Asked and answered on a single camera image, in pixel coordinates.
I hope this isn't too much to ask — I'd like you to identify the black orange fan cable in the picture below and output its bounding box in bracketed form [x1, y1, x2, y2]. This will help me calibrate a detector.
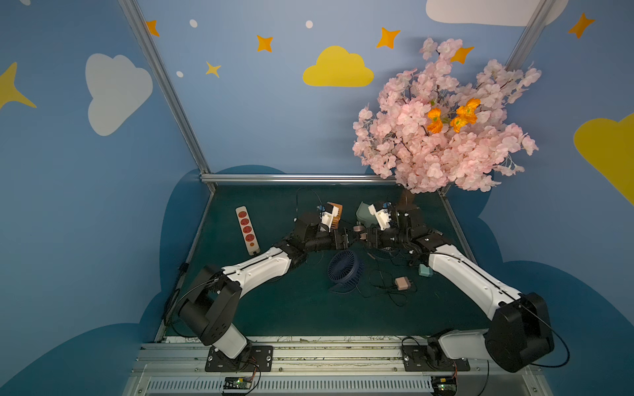
[361, 247, 422, 308]

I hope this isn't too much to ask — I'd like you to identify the white red power strip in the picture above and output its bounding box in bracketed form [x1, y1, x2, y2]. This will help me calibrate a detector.
[235, 206, 260, 256]

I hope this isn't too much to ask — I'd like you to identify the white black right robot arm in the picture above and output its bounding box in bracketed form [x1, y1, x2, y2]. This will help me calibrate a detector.
[357, 205, 555, 373]

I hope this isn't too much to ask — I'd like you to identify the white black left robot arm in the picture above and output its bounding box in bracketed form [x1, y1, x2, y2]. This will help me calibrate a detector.
[174, 214, 355, 359]

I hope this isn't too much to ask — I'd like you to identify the orange desk fan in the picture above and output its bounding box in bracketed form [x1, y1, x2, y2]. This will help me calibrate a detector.
[327, 202, 343, 229]

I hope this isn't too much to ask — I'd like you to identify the navy desk fan front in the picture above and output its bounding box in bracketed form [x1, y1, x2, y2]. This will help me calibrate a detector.
[327, 250, 364, 295]

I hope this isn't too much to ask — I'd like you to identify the mint green power adapter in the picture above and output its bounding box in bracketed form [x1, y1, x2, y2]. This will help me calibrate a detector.
[419, 264, 434, 277]

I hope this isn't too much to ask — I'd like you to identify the brown tree base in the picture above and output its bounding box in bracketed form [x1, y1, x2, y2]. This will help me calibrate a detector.
[396, 189, 421, 217]

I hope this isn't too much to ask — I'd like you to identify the pink blossom artificial tree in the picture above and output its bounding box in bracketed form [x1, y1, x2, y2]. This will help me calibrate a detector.
[353, 38, 542, 194]

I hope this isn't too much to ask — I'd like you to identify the right green circuit board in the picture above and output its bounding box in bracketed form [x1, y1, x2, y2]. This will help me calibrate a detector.
[431, 376, 457, 396]

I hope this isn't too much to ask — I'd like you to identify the green circuit board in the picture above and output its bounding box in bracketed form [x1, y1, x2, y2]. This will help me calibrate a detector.
[431, 376, 457, 396]
[222, 377, 252, 392]

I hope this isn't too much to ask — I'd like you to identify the left green circuit board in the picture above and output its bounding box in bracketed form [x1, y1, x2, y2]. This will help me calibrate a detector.
[222, 377, 252, 392]

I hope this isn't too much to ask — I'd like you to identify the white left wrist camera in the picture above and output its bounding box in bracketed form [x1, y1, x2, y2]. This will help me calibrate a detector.
[320, 205, 331, 231]

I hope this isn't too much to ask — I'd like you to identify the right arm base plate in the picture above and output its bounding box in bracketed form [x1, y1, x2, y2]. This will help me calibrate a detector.
[401, 344, 471, 372]

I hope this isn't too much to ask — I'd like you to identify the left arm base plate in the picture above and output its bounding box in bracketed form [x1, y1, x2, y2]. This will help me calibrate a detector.
[205, 344, 274, 373]

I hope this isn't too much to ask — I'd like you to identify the aluminium frame rail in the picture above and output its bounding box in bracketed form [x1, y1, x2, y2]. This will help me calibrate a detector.
[200, 173, 396, 185]

